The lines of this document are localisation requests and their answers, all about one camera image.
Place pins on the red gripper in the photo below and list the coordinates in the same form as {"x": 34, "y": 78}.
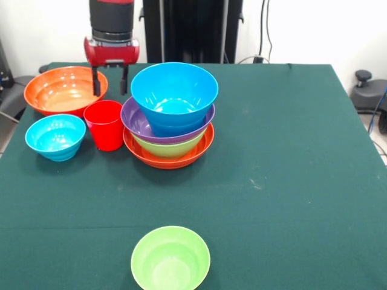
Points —
{"x": 112, "y": 54}

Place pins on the purple bowl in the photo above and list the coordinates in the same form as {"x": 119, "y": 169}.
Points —
{"x": 134, "y": 119}

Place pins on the red cup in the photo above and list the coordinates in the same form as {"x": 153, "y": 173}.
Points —
{"x": 104, "y": 127}

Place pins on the orange bowl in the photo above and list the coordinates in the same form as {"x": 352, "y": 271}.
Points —
{"x": 169, "y": 161}
{"x": 60, "y": 93}

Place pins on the large blue bowl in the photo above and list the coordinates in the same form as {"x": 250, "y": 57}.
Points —
{"x": 173, "y": 87}

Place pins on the small blue ribbed bowl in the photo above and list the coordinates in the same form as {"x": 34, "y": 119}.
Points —
{"x": 54, "y": 139}

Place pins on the translucent blue straight-sided bowl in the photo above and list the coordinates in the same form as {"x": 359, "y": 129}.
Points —
{"x": 178, "y": 130}

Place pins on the large green bowl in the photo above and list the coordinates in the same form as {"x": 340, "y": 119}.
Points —
{"x": 169, "y": 149}

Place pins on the small green bowl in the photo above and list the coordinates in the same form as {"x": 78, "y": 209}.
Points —
{"x": 170, "y": 259}

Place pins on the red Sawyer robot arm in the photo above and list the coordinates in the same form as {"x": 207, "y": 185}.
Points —
{"x": 112, "y": 18}

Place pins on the dark green tablecloth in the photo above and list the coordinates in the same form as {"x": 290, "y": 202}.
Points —
{"x": 272, "y": 181}

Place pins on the black pedestal leg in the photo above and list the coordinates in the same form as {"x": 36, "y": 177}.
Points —
{"x": 12, "y": 96}
{"x": 369, "y": 93}

